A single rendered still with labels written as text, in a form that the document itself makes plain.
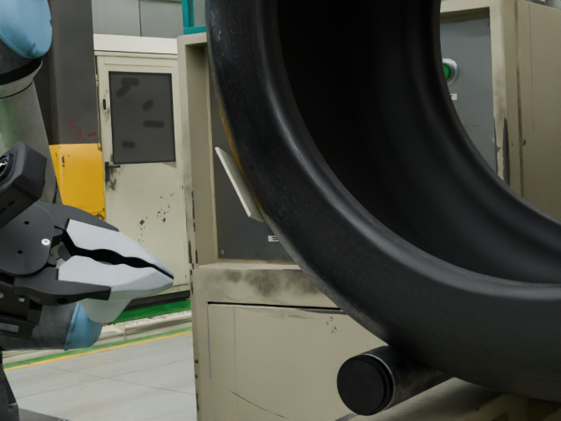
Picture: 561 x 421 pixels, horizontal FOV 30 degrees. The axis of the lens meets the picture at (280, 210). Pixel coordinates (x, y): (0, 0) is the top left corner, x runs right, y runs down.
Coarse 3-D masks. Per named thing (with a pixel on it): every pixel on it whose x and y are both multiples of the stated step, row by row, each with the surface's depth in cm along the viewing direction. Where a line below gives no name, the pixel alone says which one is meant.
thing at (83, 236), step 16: (80, 224) 82; (64, 240) 82; (80, 240) 81; (96, 240) 82; (112, 240) 82; (128, 240) 83; (64, 256) 84; (96, 256) 82; (112, 256) 82; (128, 256) 82; (144, 256) 82
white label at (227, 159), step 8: (224, 152) 81; (224, 160) 79; (232, 160) 82; (232, 168) 81; (232, 176) 79; (240, 176) 82; (232, 184) 79; (240, 184) 81; (240, 192) 79; (248, 192) 82; (240, 200) 79; (248, 200) 80; (248, 208) 78; (256, 208) 81; (256, 216) 80
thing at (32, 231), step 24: (24, 216) 81; (48, 216) 82; (0, 240) 79; (24, 240) 79; (48, 240) 80; (0, 264) 77; (24, 264) 78; (48, 264) 79; (0, 288) 78; (0, 312) 81; (24, 312) 81; (24, 336) 83
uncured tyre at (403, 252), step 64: (256, 0) 76; (320, 0) 96; (384, 0) 101; (256, 64) 77; (320, 64) 96; (384, 64) 101; (256, 128) 77; (320, 128) 94; (384, 128) 100; (448, 128) 99; (256, 192) 80; (320, 192) 74; (384, 192) 97; (448, 192) 99; (512, 192) 98; (320, 256) 75; (384, 256) 72; (448, 256) 95; (512, 256) 95; (384, 320) 74; (448, 320) 70; (512, 320) 67; (512, 384) 71
